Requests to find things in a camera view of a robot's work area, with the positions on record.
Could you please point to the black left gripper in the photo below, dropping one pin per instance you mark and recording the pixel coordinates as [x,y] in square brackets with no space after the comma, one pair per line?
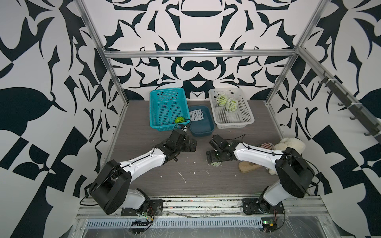
[188,148]

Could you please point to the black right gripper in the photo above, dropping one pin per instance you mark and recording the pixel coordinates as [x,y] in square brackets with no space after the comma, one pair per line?
[211,158]

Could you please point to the white foam net front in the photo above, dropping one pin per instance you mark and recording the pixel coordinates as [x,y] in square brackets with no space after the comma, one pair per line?
[216,164]

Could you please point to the white foam net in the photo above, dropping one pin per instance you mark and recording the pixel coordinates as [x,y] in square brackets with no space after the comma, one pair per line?
[232,105]
[196,115]
[216,164]

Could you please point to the green custard apple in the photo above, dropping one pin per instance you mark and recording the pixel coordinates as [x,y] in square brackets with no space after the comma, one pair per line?
[179,120]

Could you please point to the white foam net sleeve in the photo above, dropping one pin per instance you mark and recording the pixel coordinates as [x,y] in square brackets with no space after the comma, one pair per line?
[222,99]

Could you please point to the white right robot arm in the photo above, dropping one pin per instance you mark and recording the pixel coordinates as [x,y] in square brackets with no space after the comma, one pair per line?
[294,173]

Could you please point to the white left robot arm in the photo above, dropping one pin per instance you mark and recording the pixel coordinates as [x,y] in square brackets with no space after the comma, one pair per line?
[111,189]

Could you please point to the white foam net back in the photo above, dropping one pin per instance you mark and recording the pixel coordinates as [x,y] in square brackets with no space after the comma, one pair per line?
[196,115]

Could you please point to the tan sponge block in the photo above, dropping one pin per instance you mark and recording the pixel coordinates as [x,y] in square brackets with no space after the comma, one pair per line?
[246,167]

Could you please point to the dark teal small tray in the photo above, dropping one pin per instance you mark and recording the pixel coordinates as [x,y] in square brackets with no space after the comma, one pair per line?
[204,127]

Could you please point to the white perforated plastic basket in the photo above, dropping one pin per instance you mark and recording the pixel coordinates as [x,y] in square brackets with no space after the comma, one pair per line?
[242,117]

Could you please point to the teal perforated plastic basket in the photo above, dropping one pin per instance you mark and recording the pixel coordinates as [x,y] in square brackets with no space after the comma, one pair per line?
[165,106]

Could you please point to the white plush toy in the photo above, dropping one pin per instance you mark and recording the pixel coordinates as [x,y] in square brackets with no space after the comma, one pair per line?
[294,143]

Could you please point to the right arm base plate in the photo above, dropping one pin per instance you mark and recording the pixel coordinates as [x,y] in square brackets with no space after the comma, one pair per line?
[255,206]

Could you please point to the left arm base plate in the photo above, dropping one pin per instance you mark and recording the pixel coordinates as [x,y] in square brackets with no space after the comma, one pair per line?
[153,207]

